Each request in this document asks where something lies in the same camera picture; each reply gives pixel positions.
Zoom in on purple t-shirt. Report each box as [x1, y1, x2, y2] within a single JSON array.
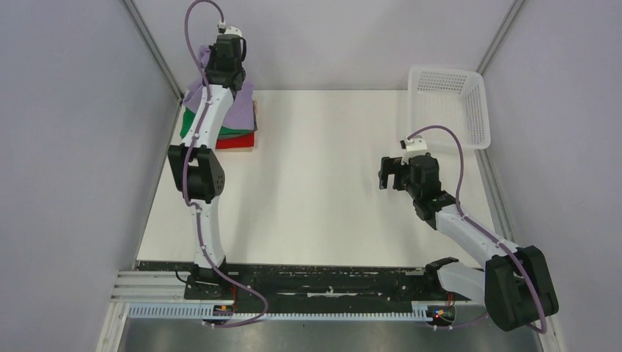
[[183, 76, 254, 122]]

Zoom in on green folded t-shirt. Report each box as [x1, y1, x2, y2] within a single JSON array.
[[179, 109, 257, 139]]

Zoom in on red folded t-shirt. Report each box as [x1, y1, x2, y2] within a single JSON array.
[[216, 133, 255, 150]]

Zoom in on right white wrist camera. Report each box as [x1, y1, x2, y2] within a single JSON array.
[[400, 136, 428, 165]]

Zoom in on aluminium frame rails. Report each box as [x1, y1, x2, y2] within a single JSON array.
[[97, 261, 565, 351]]

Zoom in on white perforated plastic basket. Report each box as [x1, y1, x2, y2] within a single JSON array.
[[406, 65, 491, 150]]

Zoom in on grey folded t-shirt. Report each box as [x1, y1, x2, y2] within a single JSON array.
[[218, 100, 257, 140]]

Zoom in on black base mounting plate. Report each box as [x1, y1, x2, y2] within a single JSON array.
[[184, 263, 463, 315]]

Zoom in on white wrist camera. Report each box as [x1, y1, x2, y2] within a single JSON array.
[[217, 21, 243, 37], [400, 136, 428, 165]]

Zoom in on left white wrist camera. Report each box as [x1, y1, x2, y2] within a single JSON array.
[[217, 21, 243, 37]]

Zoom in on white slotted cable duct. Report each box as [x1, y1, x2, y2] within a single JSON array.
[[127, 303, 457, 322]]

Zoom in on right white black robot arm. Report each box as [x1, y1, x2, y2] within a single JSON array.
[[378, 154, 560, 333]]

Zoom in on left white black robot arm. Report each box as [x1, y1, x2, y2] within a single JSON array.
[[167, 33, 246, 299]]

